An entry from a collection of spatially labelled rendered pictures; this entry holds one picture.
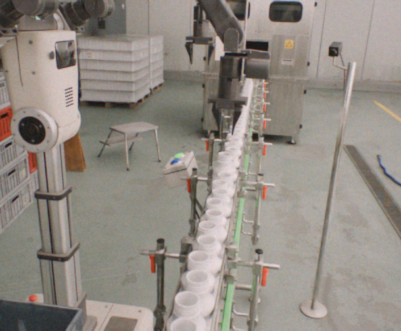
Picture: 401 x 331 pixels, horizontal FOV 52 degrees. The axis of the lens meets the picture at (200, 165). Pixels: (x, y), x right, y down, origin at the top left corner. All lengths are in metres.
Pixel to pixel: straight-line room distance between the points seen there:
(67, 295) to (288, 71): 4.33
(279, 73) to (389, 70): 6.25
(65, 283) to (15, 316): 0.69
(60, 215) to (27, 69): 0.54
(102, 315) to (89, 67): 5.98
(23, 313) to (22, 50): 0.77
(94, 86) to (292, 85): 3.65
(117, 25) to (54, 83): 10.17
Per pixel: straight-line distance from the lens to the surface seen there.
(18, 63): 1.42
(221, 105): 1.06
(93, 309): 2.08
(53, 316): 1.01
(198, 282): 0.66
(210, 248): 0.76
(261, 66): 1.05
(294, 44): 5.45
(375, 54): 11.30
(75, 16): 1.65
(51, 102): 1.41
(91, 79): 7.60
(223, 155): 1.11
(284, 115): 5.56
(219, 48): 5.46
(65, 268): 1.69
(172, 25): 11.19
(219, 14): 1.05
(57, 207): 1.58
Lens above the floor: 1.55
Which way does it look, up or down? 20 degrees down
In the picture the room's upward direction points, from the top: 2 degrees clockwise
